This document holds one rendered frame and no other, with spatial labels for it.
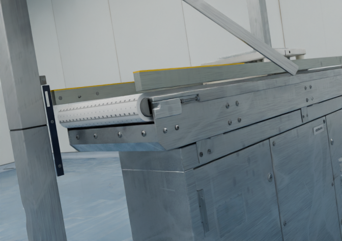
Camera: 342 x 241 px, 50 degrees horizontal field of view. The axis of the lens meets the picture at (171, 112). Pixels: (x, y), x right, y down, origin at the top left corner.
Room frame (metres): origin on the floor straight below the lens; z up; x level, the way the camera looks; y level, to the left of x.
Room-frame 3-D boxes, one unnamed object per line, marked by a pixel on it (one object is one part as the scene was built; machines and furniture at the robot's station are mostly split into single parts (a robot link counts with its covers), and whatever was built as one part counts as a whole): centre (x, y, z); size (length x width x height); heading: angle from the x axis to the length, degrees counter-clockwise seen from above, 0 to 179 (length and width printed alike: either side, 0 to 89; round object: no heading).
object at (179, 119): (1.21, -0.31, 0.76); 1.30 x 0.29 x 0.10; 138
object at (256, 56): (1.19, -0.29, 0.88); 0.25 x 0.24 x 0.02; 47
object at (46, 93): (0.80, 0.26, 0.77); 0.02 x 0.01 x 0.20; 138
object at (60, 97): (1.29, -0.20, 0.84); 1.32 x 0.02 x 0.03; 138
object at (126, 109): (1.21, -0.31, 0.79); 1.35 x 0.25 x 0.05; 138
